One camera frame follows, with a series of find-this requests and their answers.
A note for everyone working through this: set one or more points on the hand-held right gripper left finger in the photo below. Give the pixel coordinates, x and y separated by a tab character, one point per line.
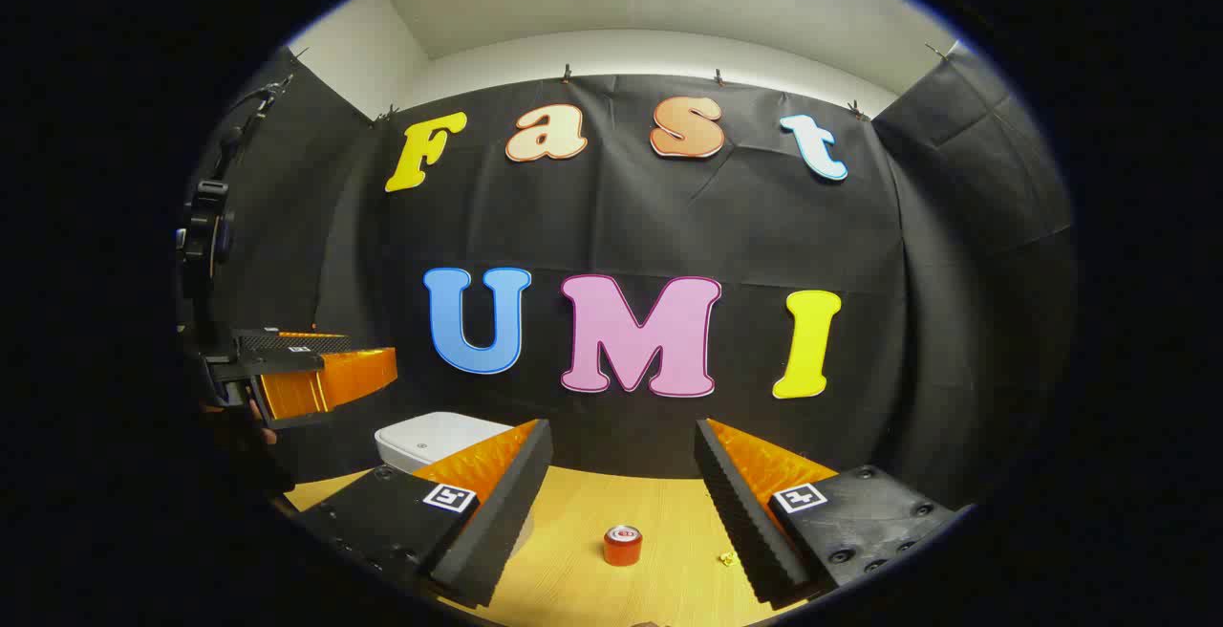
497	522

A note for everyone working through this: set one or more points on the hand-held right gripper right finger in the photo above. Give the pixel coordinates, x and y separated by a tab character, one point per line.
745	522

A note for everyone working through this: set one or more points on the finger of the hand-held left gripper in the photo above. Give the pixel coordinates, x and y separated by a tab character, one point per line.
334	378
287	343

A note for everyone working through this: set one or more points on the grey desktop garbage bin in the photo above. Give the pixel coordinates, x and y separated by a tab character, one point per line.
430	438

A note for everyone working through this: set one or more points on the red pop can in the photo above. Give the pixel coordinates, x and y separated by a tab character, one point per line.
622	546

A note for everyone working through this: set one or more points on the wooden desktop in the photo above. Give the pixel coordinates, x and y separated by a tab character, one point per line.
611	589

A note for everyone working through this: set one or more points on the black backdrop cloth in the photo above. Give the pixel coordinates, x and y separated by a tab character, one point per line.
650	226

